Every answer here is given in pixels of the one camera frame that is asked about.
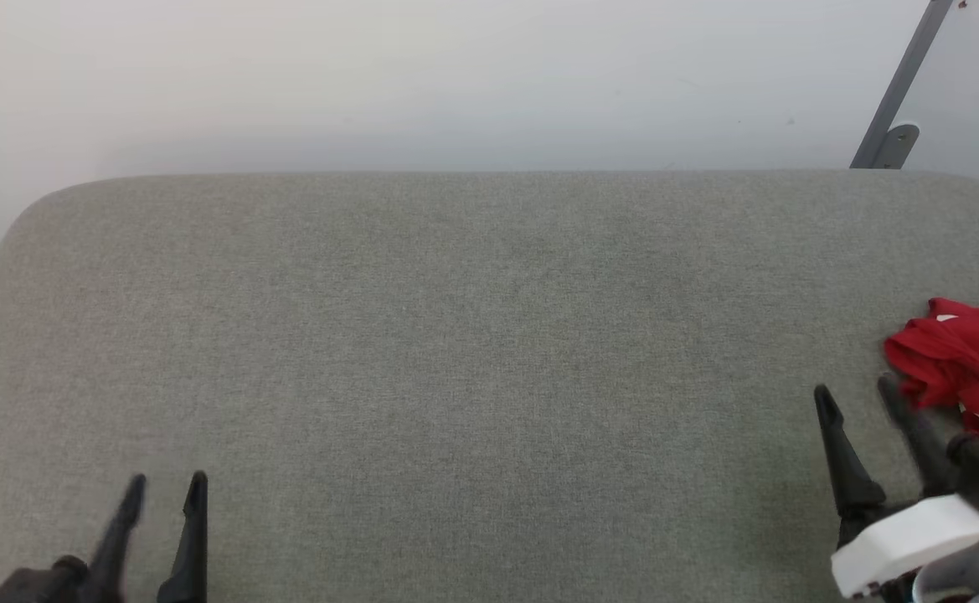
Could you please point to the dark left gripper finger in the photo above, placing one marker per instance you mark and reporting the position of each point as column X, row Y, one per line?
column 192, row 553
column 112, row 544

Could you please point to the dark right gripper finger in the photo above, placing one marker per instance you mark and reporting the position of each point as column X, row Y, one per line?
column 924, row 444
column 849, row 477

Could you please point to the grey metal pole with bracket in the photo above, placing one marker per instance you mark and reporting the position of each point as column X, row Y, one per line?
column 904, row 79

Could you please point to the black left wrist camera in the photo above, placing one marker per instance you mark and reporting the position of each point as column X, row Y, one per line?
column 41, row 582

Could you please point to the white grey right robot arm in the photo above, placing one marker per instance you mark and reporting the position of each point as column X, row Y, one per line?
column 966, row 578

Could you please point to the red and white jersey shirt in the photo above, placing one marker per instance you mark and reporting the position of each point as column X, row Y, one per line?
column 971, row 360

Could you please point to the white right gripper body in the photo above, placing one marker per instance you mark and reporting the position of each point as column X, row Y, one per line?
column 916, row 536

